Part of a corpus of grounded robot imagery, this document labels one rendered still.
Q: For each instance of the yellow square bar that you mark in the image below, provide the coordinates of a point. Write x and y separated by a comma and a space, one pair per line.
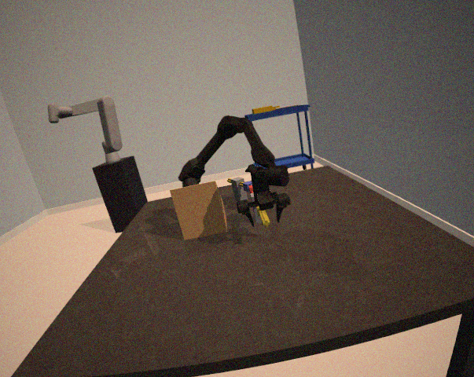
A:
260, 215

